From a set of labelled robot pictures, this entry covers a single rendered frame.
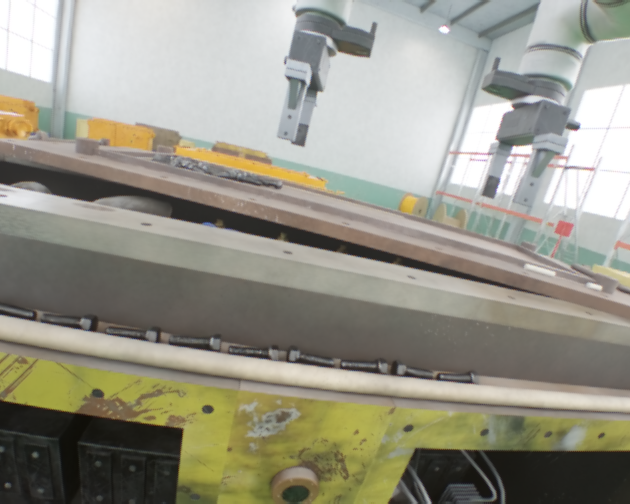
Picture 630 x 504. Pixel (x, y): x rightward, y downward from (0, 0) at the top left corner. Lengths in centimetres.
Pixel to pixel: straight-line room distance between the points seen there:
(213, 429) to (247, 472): 7
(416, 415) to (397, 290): 14
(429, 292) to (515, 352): 17
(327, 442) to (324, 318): 13
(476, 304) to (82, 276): 44
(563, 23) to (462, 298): 44
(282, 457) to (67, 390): 22
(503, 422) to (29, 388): 49
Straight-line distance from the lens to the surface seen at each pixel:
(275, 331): 38
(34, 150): 72
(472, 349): 47
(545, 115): 59
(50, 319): 40
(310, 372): 34
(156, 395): 35
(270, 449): 38
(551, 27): 66
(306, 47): 54
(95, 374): 35
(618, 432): 63
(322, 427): 37
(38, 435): 80
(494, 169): 70
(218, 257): 35
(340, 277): 36
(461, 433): 44
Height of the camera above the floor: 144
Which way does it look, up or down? 17 degrees down
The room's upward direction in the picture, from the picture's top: 15 degrees clockwise
